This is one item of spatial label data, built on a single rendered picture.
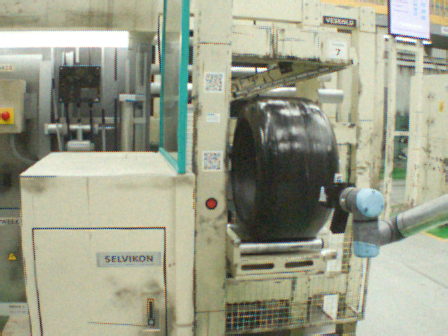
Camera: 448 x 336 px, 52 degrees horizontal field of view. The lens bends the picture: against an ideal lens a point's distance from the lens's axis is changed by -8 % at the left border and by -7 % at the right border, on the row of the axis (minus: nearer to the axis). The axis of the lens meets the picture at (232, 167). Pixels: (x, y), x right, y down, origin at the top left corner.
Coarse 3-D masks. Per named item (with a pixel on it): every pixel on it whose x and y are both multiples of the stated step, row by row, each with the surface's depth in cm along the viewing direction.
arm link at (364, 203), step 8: (352, 192) 136; (360, 192) 132; (368, 192) 129; (376, 192) 129; (352, 200) 134; (360, 200) 129; (368, 200) 128; (376, 200) 129; (384, 200) 130; (352, 208) 134; (360, 208) 129; (368, 208) 128; (376, 208) 129; (360, 216) 131; (368, 216) 130; (376, 216) 131
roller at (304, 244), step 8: (280, 240) 187; (288, 240) 187; (296, 240) 187; (304, 240) 188; (312, 240) 188; (320, 240) 189; (240, 248) 181; (248, 248) 182; (256, 248) 182; (264, 248) 183; (272, 248) 184; (280, 248) 185; (288, 248) 185; (296, 248) 186; (304, 248) 187; (312, 248) 188; (320, 248) 189
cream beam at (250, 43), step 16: (240, 32) 205; (256, 32) 206; (272, 32) 208; (288, 32) 210; (304, 32) 211; (320, 32) 213; (336, 32) 215; (240, 48) 206; (256, 48) 207; (272, 48) 209; (288, 48) 210; (304, 48) 212; (320, 48) 214; (320, 64) 226; (336, 64) 222
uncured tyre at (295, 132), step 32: (256, 128) 177; (288, 128) 172; (320, 128) 175; (256, 160) 175; (288, 160) 168; (320, 160) 171; (256, 192) 176; (288, 192) 169; (320, 192) 172; (256, 224) 180; (288, 224) 176; (320, 224) 180
